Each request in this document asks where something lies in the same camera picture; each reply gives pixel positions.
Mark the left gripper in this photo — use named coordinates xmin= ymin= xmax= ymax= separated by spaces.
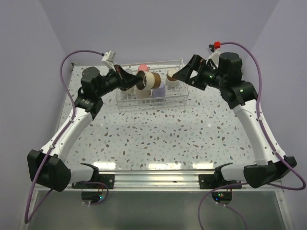
xmin=96 ymin=65 xmax=142 ymax=98

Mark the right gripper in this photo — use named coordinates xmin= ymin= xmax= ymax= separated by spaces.
xmin=172 ymin=54 xmax=227 ymax=91

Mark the cream brown metal cup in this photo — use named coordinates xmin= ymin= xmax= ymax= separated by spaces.
xmin=121 ymin=87 xmax=134 ymax=95

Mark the red plastic cup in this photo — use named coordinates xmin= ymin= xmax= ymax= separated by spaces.
xmin=138 ymin=64 xmax=149 ymax=72

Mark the beige plastic cup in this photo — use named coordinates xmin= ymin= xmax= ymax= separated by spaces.
xmin=136 ymin=88 xmax=151 ymax=99

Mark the purple plastic cup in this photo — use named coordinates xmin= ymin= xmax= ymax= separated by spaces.
xmin=152 ymin=82 xmax=165 ymax=102

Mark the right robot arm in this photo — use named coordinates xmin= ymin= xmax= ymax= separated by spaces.
xmin=173 ymin=52 xmax=297 ymax=188

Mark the left round controller board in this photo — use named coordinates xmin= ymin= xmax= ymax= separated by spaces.
xmin=81 ymin=191 xmax=102 ymax=204

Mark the round controller board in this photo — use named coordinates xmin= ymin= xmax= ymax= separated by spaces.
xmin=211 ymin=192 xmax=233 ymax=205
xmin=81 ymin=191 xmax=102 ymax=204

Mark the right round controller board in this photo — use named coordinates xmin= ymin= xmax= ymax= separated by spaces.
xmin=211 ymin=192 xmax=233 ymax=205

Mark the clear wire dish rack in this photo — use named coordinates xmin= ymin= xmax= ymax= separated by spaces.
xmin=116 ymin=58 xmax=189 ymax=111

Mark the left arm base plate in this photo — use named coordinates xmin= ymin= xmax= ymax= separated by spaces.
xmin=71 ymin=174 xmax=115 ymax=189

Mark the aluminium front rail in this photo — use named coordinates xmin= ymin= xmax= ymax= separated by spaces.
xmin=30 ymin=169 xmax=285 ymax=192

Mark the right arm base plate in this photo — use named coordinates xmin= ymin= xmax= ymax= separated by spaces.
xmin=198 ymin=172 xmax=242 ymax=189

